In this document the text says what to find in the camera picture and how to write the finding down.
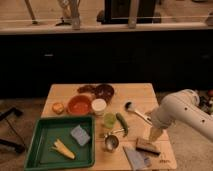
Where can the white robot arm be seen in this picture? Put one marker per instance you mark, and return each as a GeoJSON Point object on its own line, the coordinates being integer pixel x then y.
{"type": "Point", "coordinates": [183, 106]}

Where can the dark purple bowl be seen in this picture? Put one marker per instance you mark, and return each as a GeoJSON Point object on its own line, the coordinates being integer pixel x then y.
{"type": "Point", "coordinates": [104, 91]}

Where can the orange bowl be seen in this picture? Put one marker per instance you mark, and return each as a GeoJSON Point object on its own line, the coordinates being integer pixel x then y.
{"type": "Point", "coordinates": [79, 105]}

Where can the white round container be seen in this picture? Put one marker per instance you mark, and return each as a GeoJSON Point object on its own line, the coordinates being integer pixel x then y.
{"type": "Point", "coordinates": [98, 106]}

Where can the green pepper toy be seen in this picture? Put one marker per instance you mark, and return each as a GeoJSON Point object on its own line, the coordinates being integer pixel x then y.
{"type": "Point", "coordinates": [123, 123]}

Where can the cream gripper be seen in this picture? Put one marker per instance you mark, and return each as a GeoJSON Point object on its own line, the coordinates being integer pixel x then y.
{"type": "Point", "coordinates": [155, 133]}

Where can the light green cup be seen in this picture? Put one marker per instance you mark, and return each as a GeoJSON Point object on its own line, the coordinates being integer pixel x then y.
{"type": "Point", "coordinates": [109, 120]}

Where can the blue sponge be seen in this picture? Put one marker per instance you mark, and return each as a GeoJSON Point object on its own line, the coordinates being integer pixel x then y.
{"type": "Point", "coordinates": [80, 135]}

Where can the dark red plate piece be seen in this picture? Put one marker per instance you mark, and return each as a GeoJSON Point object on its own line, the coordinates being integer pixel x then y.
{"type": "Point", "coordinates": [86, 89]}

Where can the metal measuring cup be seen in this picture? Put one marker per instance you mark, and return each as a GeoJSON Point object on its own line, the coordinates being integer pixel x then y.
{"type": "Point", "coordinates": [111, 141]}

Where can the green plastic tray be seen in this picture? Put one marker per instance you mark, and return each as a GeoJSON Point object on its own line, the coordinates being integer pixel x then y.
{"type": "Point", "coordinates": [41, 155]}

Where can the blue grey cloth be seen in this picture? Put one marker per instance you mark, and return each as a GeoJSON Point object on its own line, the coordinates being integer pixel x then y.
{"type": "Point", "coordinates": [137, 159]}

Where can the brown felt eraser block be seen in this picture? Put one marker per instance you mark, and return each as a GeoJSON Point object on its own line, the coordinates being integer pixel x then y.
{"type": "Point", "coordinates": [145, 145]}

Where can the yellow corn toy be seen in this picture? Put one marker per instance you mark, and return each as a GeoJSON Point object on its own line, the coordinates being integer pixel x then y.
{"type": "Point", "coordinates": [62, 149]}

